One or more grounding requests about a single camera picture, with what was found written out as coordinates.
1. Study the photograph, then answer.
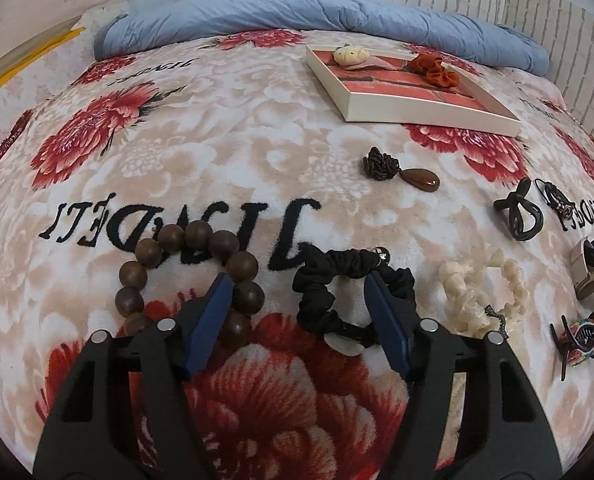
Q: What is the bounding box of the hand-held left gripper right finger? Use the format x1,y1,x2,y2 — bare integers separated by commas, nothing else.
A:
364,270,565,480

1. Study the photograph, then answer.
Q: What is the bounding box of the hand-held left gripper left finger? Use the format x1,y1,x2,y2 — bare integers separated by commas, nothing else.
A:
32,272,235,480

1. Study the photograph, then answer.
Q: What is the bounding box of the small ornament hair clip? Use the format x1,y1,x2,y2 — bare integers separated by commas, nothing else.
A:
535,178,576,222

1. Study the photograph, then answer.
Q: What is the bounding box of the cream scrunchie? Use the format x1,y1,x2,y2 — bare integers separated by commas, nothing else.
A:
438,249,532,336

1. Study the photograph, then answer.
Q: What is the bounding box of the black scrunchie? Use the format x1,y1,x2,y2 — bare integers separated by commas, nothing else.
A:
292,247,416,348

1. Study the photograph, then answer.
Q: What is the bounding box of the colourful striped hair claw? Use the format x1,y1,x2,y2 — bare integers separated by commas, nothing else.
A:
549,311,594,383

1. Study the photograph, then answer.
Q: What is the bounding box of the dark twisted hair clip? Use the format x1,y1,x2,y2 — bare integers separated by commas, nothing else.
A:
493,177,545,242

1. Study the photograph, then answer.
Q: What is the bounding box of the wooden bead bracelet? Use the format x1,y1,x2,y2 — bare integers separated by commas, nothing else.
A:
118,220,266,347

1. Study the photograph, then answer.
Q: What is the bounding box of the brown hair tie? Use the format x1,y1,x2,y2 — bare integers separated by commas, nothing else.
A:
363,147,441,194

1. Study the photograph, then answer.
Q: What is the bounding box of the cream tray box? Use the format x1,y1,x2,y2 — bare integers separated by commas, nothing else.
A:
305,44,522,137

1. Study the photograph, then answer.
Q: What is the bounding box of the floral plush blanket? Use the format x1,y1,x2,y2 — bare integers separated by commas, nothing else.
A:
0,27,594,480

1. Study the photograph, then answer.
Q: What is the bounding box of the red scrunchie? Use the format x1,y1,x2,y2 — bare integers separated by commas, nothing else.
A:
407,54,461,89

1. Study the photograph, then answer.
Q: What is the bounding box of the cream flower hair ornament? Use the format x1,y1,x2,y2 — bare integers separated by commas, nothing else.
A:
333,44,370,67

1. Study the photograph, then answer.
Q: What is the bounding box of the blue quilt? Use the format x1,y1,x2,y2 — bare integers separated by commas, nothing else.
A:
94,0,551,77

